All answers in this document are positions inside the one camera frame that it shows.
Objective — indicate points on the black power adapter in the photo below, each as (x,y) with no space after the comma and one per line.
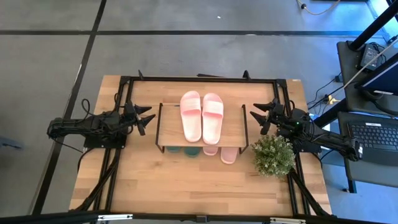
(370,54)

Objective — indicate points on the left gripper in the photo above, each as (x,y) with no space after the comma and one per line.
(130,118)

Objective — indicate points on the dark grey equipment desk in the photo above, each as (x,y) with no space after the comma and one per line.
(345,62)

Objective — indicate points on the black metal table frame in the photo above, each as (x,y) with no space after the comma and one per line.
(174,79)

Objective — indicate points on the dark flat monitor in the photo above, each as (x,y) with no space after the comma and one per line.
(385,77)

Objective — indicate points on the black rig crossbar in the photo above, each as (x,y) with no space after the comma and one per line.
(62,217)

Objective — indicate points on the dark grey keyboard desk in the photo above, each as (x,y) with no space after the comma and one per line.
(373,177)

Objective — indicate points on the green potted plant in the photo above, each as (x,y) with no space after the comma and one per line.
(273,155)

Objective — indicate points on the black diagonal pole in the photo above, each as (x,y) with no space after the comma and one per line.
(373,26)

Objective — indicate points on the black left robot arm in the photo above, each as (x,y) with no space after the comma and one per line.
(77,126)

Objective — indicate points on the black keyboard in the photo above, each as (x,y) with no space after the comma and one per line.
(373,137)

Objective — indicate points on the silver metal bracket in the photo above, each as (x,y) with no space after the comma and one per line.
(115,216)
(287,220)

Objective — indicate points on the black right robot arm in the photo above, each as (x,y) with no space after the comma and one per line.
(329,140)

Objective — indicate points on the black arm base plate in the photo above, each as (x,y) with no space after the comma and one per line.
(308,147)
(93,143)

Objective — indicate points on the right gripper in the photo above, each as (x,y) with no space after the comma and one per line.
(280,119)

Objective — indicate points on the wooden shelf black metal frame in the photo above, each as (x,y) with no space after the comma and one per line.
(169,127)

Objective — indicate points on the small yellow tag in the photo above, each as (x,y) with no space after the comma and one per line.
(331,99)

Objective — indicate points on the white paper sheet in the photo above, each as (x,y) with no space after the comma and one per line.
(326,128)

